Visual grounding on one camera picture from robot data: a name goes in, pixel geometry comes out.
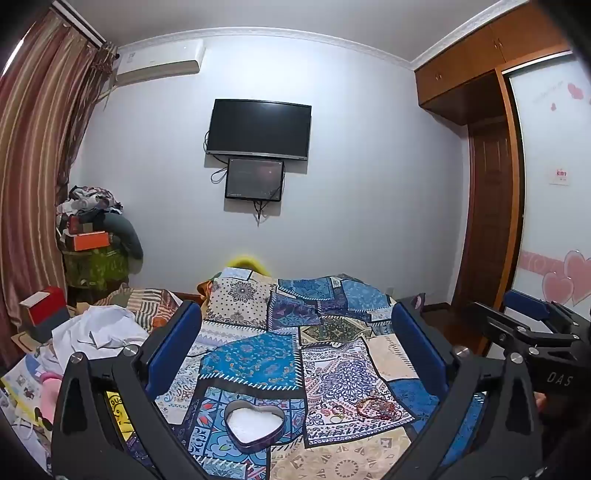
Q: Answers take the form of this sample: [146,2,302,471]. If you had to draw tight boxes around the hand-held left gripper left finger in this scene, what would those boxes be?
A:
[50,300,204,480]

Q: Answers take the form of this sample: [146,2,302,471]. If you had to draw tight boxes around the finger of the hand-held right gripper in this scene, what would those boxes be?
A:
[503,290,591,336]
[464,300,540,358]

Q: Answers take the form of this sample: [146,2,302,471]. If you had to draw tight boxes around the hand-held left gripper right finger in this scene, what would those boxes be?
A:
[390,302,551,480]

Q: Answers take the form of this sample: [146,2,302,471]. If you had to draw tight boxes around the red and gold bracelet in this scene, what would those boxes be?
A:
[355,396,399,421]

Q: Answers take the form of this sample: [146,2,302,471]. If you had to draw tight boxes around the heart-shaped tin box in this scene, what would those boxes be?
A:
[226,400,286,453]

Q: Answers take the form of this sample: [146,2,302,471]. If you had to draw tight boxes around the orange striped cloth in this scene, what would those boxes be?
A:
[91,283,186,334]

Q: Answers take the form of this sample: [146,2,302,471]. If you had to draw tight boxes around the white cloth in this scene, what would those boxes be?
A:
[50,305,151,366]

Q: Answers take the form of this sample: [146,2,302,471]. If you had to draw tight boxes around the brown wooden door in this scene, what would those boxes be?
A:
[453,116,517,320]

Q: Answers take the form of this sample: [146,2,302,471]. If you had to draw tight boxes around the yellow pillow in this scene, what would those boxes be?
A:
[225,253,269,274]

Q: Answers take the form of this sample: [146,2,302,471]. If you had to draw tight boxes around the blue patchwork blanket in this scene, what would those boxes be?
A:
[152,265,491,480]

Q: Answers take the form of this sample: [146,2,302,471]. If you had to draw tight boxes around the grey cloth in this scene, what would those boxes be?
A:
[107,214,144,263]

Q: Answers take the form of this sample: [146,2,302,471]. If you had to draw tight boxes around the orange box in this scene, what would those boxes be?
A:
[71,230,112,253]

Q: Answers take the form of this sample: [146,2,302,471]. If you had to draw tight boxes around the pink cloth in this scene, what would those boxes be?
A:
[39,373,64,417]

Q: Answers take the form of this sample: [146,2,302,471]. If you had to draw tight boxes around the red and white box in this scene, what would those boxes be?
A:
[19,285,71,343]

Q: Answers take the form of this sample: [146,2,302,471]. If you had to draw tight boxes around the printed paper sheets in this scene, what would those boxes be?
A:
[0,353,63,464]

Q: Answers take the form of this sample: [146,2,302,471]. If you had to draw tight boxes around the pile of clothes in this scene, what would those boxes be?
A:
[55,185,125,232]

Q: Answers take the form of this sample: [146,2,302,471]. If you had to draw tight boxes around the small black monitor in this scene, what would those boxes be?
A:
[225,157,286,203]

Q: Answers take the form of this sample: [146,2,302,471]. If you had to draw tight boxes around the brown striped curtain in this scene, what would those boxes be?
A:
[0,4,117,363]

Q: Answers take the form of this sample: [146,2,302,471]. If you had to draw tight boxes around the wooden overhead cabinet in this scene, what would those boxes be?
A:
[412,0,574,126]

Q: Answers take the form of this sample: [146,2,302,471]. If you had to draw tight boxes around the white air conditioner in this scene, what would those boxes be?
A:
[113,39,205,86]

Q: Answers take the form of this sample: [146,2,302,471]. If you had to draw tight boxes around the black cable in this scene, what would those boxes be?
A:
[252,198,272,227]
[203,130,229,184]

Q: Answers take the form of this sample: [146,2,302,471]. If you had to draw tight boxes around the black wall television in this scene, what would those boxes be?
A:
[205,98,313,162]

